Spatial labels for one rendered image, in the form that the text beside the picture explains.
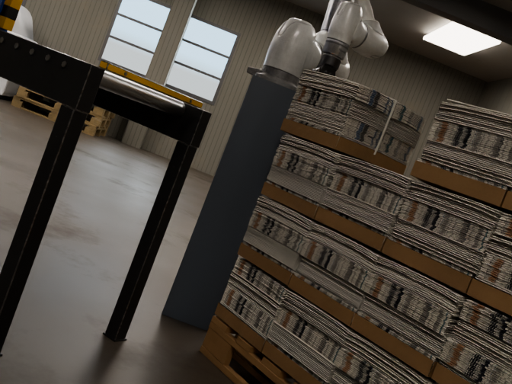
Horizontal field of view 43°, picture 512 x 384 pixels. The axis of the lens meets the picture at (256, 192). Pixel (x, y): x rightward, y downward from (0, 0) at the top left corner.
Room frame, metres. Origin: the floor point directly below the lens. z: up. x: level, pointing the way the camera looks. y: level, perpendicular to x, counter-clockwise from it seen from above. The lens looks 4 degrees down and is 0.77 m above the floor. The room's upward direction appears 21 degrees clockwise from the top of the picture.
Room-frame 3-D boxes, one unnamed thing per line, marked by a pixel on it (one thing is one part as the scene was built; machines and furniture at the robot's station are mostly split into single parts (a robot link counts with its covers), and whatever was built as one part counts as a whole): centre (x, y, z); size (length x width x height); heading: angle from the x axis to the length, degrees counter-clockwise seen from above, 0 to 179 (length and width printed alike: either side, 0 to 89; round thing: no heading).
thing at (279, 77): (2.60, 0.10, 1.03); 0.22 x 0.18 x 0.06; 93
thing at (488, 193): (1.83, -0.62, 0.86); 0.38 x 0.29 x 0.04; 131
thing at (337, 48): (2.47, -0.08, 1.19); 0.09 x 0.09 x 0.06
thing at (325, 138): (2.23, -0.15, 0.86); 0.29 x 0.16 x 0.04; 41
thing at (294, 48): (2.61, 0.07, 1.17); 0.18 x 0.16 x 0.22; 132
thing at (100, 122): (9.23, 2.96, 0.44); 1.24 x 0.85 x 0.88; 93
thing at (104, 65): (1.84, 0.37, 0.81); 0.43 x 0.03 x 0.02; 151
